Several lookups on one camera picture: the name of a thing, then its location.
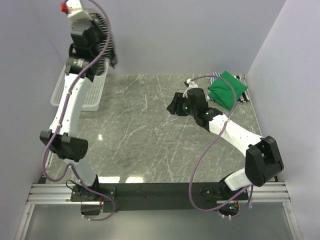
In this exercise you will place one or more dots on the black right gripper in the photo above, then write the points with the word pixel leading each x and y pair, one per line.
pixel 178 99

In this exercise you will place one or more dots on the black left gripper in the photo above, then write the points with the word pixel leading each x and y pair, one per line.
pixel 93 25

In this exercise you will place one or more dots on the striped clothes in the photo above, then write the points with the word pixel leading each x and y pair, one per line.
pixel 109 54

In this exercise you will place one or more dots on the green tank top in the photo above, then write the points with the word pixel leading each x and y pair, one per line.
pixel 221 93

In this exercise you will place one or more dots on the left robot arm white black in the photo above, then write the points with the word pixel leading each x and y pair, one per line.
pixel 61 138

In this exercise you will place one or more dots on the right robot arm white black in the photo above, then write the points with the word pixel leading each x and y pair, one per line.
pixel 263 159

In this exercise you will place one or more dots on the blue striped folded tank top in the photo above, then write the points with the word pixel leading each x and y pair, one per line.
pixel 220 91

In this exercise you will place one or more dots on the white plastic laundry basket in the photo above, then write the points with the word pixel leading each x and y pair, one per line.
pixel 93 96

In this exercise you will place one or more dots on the black white striped folded top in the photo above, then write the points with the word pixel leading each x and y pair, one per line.
pixel 244 98

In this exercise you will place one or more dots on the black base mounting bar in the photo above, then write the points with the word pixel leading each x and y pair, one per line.
pixel 151 196

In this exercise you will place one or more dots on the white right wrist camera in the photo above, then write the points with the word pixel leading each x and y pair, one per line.
pixel 189 85

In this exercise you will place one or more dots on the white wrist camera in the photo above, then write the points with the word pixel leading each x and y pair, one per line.
pixel 189 85
pixel 74 10

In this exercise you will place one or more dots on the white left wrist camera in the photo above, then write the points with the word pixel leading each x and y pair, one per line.
pixel 74 10

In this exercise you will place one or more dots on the aluminium rail frame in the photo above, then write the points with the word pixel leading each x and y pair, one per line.
pixel 59 194

